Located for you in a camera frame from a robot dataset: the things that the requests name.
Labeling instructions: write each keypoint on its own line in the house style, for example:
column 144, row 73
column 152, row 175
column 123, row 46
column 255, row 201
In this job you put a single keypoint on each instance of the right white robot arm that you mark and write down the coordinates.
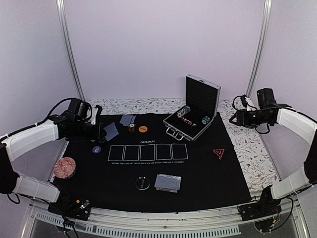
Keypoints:
column 293, row 146

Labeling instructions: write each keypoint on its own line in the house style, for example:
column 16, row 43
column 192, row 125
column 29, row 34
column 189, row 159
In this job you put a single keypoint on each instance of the right aluminium frame post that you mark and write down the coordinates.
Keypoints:
column 260, row 46

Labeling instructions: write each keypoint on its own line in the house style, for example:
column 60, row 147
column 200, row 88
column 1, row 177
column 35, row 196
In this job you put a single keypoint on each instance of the purple small blind button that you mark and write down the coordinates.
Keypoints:
column 96, row 149

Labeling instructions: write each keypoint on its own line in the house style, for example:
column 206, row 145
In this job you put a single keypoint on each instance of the poker chip row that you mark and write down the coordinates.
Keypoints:
column 183, row 111
column 205, row 120

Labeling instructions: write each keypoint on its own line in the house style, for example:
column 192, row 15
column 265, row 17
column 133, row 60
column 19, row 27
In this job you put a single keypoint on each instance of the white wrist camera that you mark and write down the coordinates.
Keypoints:
column 247, row 103
column 96, row 111

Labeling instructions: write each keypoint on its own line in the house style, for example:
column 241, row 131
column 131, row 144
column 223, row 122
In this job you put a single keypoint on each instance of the small green circuit board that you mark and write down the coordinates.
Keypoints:
column 82, row 203

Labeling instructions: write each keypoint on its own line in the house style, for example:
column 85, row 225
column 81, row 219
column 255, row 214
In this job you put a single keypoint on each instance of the aluminium frame post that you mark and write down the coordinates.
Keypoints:
column 67, row 41
column 260, row 46

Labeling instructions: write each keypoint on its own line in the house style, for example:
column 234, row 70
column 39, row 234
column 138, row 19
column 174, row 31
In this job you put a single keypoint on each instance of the left aluminium frame post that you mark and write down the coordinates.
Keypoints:
column 67, row 41

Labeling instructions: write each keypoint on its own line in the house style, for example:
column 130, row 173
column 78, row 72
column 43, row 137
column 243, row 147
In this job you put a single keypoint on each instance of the blue playing card deck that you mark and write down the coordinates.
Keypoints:
column 168, row 183

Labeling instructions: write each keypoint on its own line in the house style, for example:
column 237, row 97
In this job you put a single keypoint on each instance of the red dice row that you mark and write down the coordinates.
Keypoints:
column 189, row 122

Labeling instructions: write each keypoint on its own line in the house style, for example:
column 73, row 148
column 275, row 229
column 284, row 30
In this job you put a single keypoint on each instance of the black poker table mat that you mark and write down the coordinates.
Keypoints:
column 108, row 178

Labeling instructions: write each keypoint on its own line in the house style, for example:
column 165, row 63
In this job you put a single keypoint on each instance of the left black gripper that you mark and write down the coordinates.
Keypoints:
column 98, row 136

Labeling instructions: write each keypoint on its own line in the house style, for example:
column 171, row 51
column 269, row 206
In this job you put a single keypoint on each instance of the aluminium poker chip case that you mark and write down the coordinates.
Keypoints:
column 202, row 97

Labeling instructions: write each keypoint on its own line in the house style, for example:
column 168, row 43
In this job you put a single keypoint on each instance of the red black triangle card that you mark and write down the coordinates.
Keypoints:
column 219, row 152

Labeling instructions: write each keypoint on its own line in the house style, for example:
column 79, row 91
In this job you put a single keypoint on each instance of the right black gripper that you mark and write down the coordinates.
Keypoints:
column 242, row 119

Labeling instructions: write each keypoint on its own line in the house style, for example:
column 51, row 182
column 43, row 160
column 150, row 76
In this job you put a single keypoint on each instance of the red patterned round tin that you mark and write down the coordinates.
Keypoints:
column 65, row 168

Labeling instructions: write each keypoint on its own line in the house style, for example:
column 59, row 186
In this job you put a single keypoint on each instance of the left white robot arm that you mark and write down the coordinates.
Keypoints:
column 17, row 144

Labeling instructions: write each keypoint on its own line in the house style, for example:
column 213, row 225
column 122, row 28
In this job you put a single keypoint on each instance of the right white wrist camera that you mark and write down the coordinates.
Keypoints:
column 247, row 103

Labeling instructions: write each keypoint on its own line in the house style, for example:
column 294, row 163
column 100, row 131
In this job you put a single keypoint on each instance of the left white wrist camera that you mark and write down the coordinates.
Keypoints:
column 96, row 111

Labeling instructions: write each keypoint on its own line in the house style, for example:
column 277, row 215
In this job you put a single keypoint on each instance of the orange big blind button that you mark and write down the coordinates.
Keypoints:
column 143, row 129

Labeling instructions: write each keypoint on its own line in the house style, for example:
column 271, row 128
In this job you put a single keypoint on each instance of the floral white tablecloth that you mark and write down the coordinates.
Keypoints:
column 257, row 167

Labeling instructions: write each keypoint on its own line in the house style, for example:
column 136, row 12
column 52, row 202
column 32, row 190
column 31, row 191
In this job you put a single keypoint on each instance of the clear dealer button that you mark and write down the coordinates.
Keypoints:
column 142, row 183

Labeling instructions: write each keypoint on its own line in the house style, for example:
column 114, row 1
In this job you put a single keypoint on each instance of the single blue playing card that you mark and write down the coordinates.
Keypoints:
column 127, row 119

